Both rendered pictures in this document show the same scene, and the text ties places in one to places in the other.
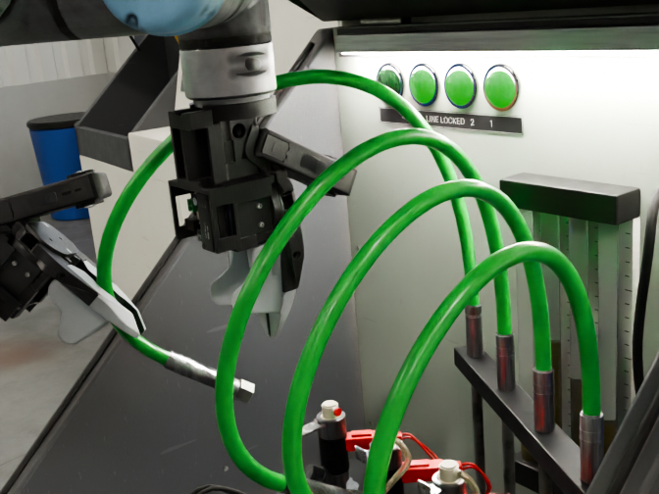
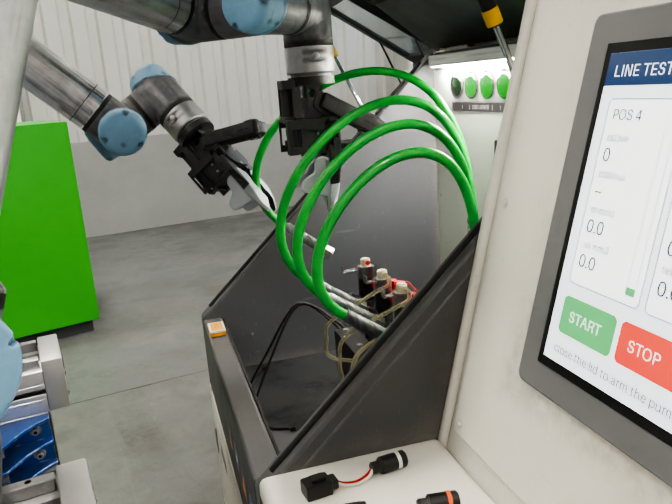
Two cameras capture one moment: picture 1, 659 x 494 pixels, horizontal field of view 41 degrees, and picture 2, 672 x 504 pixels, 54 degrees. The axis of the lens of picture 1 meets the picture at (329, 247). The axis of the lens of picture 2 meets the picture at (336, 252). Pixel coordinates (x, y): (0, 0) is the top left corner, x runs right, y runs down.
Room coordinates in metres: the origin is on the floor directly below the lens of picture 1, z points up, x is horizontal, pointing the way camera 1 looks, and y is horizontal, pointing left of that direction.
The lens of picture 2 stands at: (-0.26, -0.32, 1.40)
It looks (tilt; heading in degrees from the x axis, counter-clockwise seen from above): 14 degrees down; 21
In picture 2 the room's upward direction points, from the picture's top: 4 degrees counter-clockwise
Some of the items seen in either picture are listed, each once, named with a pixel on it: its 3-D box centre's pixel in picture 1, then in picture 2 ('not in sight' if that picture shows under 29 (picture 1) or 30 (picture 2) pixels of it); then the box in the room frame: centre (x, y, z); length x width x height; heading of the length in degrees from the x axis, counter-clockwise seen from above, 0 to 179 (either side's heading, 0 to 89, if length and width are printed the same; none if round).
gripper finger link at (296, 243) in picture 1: (278, 240); (331, 155); (0.71, 0.04, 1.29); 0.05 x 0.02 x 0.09; 36
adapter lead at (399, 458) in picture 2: not in sight; (355, 473); (0.34, -0.10, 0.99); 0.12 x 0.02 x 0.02; 133
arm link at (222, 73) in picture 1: (230, 74); (310, 62); (0.72, 0.07, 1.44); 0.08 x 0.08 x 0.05
